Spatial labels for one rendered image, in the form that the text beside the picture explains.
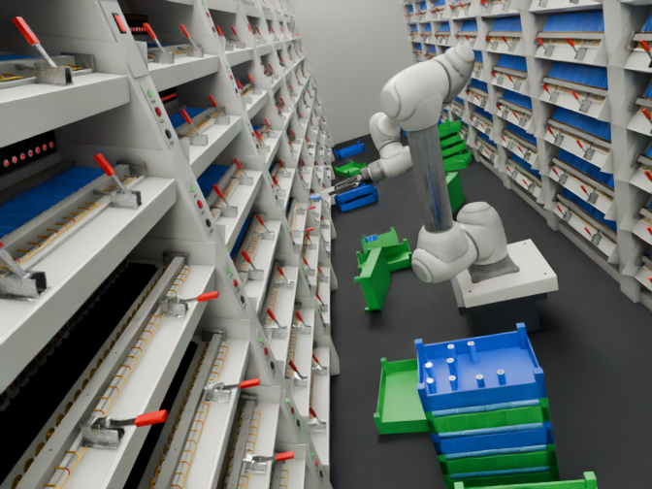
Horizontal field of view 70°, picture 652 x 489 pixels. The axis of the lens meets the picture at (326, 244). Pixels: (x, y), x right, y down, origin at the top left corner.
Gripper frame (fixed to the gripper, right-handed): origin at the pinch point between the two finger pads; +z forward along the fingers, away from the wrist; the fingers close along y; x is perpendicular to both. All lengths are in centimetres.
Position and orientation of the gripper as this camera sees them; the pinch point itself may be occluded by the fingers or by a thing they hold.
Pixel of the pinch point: (328, 193)
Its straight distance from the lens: 207.7
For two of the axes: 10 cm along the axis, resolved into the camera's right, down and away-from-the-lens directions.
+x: -4.2, -8.3, -3.7
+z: -9.1, 3.8, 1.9
